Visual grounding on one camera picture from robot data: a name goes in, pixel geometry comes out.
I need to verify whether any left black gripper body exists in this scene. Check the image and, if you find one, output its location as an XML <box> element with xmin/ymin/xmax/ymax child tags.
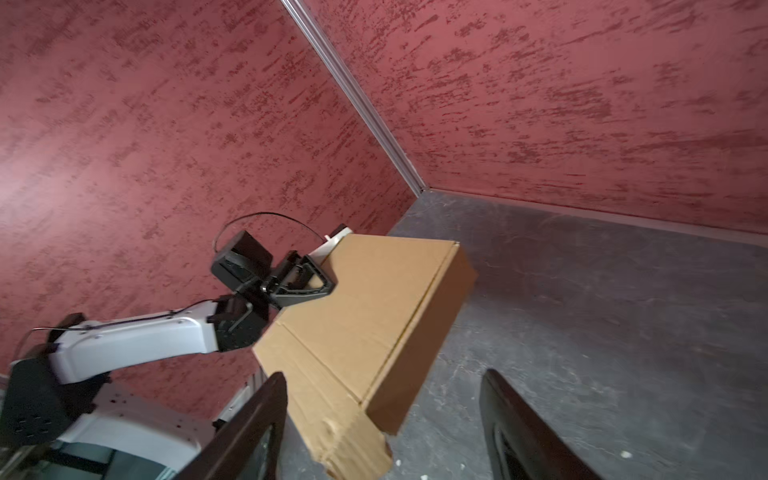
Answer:
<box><xmin>236</xmin><ymin>263</ymin><xmax>288</xmax><ymax>312</ymax></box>

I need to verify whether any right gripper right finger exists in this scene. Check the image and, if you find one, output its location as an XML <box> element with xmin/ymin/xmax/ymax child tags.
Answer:
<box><xmin>479</xmin><ymin>369</ymin><xmax>599</xmax><ymax>480</ymax></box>

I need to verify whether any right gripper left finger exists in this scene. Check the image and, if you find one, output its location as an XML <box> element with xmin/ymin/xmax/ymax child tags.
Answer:
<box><xmin>175</xmin><ymin>372</ymin><xmax>288</xmax><ymax>479</ymax></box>

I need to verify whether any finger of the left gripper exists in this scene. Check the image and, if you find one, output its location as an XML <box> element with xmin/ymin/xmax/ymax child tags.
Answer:
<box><xmin>268</xmin><ymin>251</ymin><xmax>336</xmax><ymax>309</ymax></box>

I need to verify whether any brown cardboard box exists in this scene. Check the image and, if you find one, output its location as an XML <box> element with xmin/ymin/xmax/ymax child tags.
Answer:
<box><xmin>253</xmin><ymin>234</ymin><xmax>477</xmax><ymax>479</ymax></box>

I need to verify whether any left aluminium corner post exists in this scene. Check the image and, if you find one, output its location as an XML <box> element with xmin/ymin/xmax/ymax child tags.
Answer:
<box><xmin>281</xmin><ymin>0</ymin><xmax>428</xmax><ymax>197</ymax></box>

